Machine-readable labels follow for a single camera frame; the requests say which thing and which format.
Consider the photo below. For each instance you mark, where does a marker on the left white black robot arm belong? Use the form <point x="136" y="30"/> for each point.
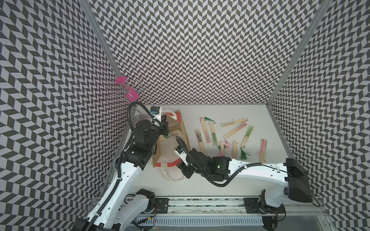
<point x="110" y="214"/>

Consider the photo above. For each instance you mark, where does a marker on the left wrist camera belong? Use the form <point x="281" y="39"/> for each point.
<point x="156" y="112"/>

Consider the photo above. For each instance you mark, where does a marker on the burlap red tote bag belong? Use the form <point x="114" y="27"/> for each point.
<point x="165" y="158"/>

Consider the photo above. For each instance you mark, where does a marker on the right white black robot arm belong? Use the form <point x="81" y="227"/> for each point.
<point x="289" y="180"/>

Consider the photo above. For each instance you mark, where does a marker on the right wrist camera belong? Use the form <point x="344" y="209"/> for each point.
<point x="182" y="154"/>

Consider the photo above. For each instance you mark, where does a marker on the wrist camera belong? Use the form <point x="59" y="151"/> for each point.
<point x="156" y="112"/>
<point x="182" y="154"/>

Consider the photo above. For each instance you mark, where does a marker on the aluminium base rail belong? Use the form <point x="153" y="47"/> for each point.
<point x="230" y="206"/>

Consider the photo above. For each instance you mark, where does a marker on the pink blue folding fan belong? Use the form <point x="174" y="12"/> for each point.
<point x="263" y="151"/>

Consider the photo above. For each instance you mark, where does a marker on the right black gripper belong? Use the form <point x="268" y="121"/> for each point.
<point x="184" y="169"/>

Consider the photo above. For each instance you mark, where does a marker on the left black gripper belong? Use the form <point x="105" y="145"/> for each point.
<point x="165" y="125"/>

